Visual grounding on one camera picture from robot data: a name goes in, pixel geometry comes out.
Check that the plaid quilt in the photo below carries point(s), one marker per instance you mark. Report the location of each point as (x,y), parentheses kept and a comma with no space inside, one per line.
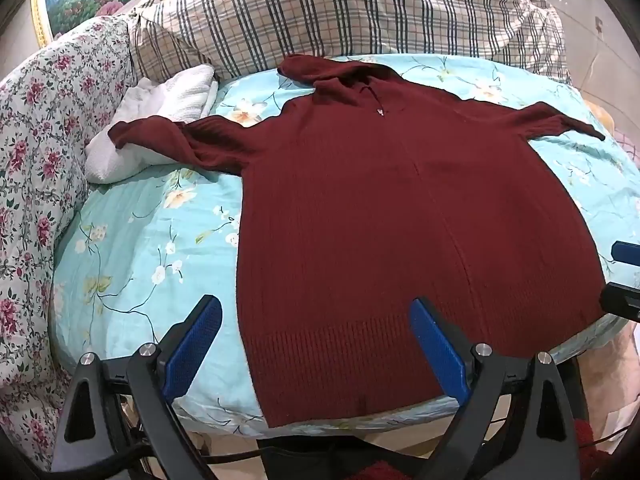
(325,10)

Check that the white towel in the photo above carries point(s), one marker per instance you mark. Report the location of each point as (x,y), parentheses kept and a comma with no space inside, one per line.
(170,95)

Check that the yellow cloth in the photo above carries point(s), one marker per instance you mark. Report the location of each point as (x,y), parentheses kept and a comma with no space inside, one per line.
(602,117)

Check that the dark red knit sweater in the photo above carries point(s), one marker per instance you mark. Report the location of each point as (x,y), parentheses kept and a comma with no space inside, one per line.
(400,210)

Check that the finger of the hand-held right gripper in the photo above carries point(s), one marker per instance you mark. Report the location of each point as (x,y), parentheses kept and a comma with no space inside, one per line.
(627,253)
(622,302)

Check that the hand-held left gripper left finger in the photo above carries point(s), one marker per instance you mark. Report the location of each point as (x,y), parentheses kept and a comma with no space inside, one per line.
(194,342)

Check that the light blue floral bedsheet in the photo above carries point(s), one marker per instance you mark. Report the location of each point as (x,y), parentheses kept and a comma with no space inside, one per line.
(150,240)

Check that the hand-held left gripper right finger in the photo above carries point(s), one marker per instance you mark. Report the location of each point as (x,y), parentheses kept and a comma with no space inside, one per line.
(440,350)

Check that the peach blanket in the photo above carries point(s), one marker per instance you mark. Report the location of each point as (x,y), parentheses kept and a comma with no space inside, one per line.
(605,360)

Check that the red fuzzy garment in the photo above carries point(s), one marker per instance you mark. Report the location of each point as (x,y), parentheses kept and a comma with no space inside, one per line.
(590,442)

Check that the pink floral quilt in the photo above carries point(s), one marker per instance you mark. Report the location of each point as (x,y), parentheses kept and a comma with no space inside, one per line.
(35,160)

